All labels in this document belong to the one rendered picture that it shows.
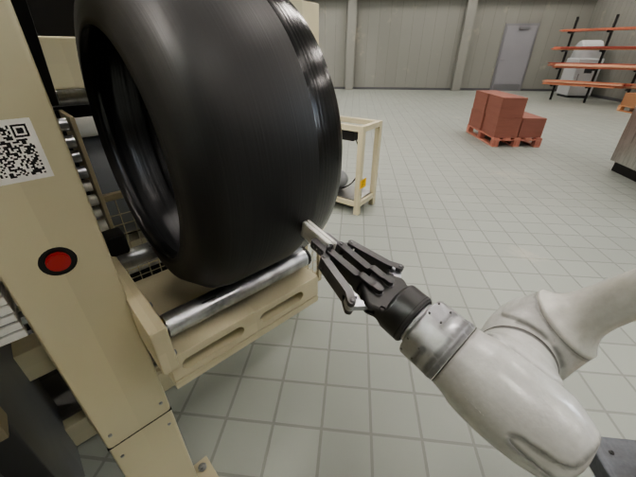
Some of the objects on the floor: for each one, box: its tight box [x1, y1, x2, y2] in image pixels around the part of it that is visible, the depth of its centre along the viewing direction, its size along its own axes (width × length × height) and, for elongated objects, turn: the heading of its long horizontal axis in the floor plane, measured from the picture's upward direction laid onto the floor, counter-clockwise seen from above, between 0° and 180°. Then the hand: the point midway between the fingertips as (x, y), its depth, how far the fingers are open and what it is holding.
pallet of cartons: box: [466, 90, 547, 148], centre depth 542 cm, size 85×119×72 cm
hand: (318, 238), depth 54 cm, fingers closed
